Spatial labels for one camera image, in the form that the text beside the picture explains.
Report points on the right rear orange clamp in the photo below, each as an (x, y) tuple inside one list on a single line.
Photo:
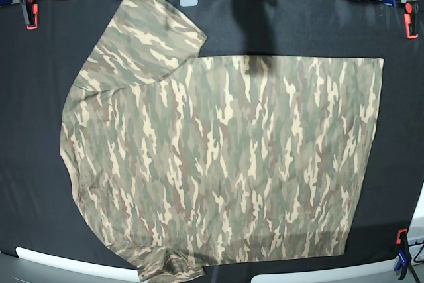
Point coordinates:
[(410, 19)]

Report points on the left rear orange clamp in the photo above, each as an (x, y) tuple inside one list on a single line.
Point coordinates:
[(30, 13)]

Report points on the orange clamp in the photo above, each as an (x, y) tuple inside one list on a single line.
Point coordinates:
[(400, 233), (30, 13), (410, 19)]

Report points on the front right orange clamp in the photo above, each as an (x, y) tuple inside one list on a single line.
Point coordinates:
[(400, 233)]

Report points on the camouflage t-shirt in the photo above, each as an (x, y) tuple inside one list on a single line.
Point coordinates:
[(179, 161)]

